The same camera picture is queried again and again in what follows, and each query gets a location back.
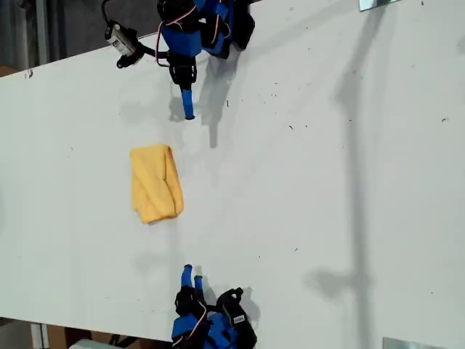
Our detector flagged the white container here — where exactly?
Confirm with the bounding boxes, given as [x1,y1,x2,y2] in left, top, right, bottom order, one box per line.
[68,338,114,349]

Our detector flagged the red white servo wire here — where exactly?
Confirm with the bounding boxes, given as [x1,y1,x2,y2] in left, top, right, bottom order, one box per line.
[171,302,209,345]
[155,7,197,68]

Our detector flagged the yellow square towel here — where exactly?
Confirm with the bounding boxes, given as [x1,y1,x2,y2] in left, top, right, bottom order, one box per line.
[129,143,185,225]

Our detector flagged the black camera box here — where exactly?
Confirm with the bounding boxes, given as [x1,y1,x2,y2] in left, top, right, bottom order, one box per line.
[104,20,143,70]
[217,286,248,327]

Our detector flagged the grey metal table leg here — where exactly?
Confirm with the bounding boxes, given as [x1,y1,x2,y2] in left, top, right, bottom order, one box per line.
[30,321,50,349]

